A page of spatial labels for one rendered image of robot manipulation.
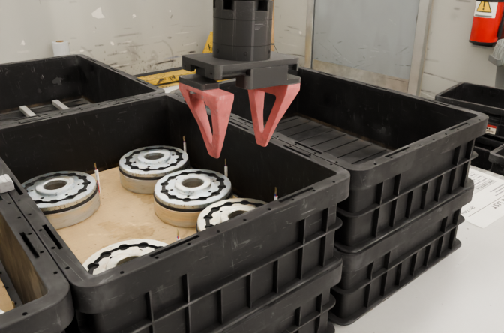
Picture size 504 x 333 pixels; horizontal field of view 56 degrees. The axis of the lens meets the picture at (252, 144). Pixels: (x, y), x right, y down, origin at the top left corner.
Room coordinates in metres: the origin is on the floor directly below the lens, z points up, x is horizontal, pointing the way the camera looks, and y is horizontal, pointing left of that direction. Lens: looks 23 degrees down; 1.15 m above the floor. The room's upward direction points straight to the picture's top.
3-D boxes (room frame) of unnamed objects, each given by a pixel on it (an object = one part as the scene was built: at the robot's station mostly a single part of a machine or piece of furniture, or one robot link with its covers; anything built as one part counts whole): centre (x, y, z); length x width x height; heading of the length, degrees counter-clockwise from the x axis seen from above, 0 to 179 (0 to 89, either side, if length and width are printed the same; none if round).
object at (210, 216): (0.47, 0.01, 0.86); 0.10 x 0.10 x 0.01
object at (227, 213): (0.47, 0.01, 0.86); 0.05 x 0.05 x 0.01
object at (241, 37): (0.46, 0.01, 1.07); 0.10 x 0.07 x 0.07; 129
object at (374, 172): (0.70, -0.10, 0.92); 0.40 x 0.30 x 0.02; 39
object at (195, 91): (0.45, 0.03, 1.00); 0.07 x 0.07 x 0.09; 39
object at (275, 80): (0.47, 0.00, 1.00); 0.07 x 0.07 x 0.09; 39
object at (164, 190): (0.55, 0.08, 0.86); 0.10 x 0.10 x 0.01
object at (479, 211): (0.89, -0.39, 0.70); 0.33 x 0.23 x 0.01; 41
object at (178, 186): (0.55, 0.08, 0.86); 0.05 x 0.05 x 0.01
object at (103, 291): (0.51, 0.13, 0.92); 0.40 x 0.30 x 0.02; 39
